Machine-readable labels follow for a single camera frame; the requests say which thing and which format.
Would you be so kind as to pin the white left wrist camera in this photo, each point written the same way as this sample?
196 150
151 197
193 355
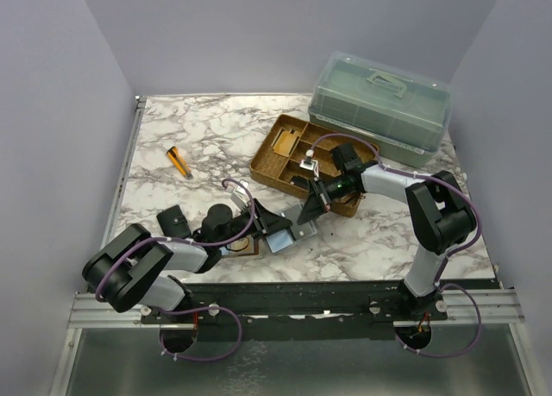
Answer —
238 194

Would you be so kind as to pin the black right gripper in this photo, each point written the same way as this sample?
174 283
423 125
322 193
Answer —
315 204

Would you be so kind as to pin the black card holder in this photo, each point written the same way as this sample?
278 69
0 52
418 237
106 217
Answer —
173 223

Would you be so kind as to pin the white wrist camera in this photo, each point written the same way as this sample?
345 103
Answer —
309 163
238 194

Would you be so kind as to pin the brown open card holder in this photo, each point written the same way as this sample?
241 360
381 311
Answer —
247 246

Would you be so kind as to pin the yellow cards in tray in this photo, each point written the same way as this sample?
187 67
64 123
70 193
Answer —
285 142

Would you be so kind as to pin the orange utility knife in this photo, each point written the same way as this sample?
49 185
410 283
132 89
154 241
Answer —
174 156

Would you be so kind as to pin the grey card holder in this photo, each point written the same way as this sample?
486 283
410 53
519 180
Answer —
283 239

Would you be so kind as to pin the clear green plastic toolbox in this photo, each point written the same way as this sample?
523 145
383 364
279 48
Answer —
405 114

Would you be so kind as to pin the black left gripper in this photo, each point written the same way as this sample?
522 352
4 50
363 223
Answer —
266 222

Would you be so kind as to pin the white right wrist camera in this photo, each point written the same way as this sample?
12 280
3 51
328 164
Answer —
309 163

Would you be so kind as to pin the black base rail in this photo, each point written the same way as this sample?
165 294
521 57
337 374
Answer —
287 311

